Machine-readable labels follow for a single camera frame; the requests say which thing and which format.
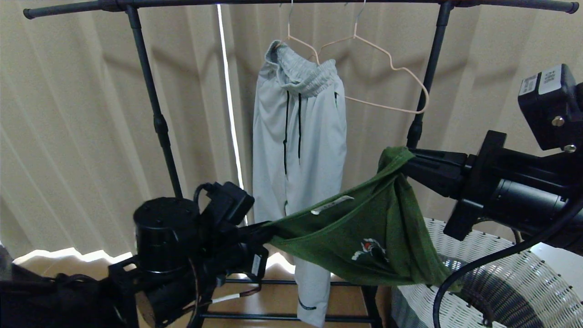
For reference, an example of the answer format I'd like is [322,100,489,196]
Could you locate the pale grey shorts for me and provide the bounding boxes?
[251,40,348,328]

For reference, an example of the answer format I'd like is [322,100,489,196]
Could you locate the black clothes rack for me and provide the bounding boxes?
[23,0,580,328]

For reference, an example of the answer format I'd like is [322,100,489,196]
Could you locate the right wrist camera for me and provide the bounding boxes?
[517,64,583,152]

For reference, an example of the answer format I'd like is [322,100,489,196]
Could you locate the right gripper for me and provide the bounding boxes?
[444,131,583,242]

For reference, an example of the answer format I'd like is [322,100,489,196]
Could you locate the pink clothes hanger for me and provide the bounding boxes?
[314,0,430,115]
[286,0,321,65]

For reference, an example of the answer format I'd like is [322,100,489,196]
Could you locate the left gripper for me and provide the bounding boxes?
[214,227,270,281]

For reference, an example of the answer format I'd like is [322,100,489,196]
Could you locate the green garment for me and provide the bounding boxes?
[263,146,464,293]

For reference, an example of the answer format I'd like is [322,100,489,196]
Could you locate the beige curtain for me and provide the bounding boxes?
[0,0,583,274]

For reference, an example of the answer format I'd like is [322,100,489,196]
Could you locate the white laundry basket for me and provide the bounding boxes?
[390,217,583,328]

